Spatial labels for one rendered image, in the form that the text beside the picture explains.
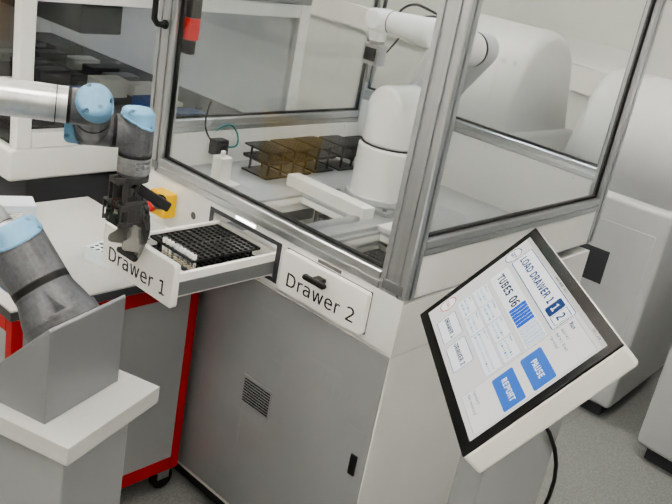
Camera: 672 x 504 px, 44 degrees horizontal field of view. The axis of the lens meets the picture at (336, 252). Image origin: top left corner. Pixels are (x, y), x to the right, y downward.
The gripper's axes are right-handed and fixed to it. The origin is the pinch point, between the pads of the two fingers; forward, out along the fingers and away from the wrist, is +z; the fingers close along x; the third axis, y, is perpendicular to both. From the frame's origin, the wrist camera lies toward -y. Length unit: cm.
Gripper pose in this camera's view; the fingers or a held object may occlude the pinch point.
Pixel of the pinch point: (133, 252)
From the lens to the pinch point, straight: 206.3
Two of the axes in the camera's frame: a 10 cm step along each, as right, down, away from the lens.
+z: -1.8, 9.2, 3.6
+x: 7.2, 3.7, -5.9
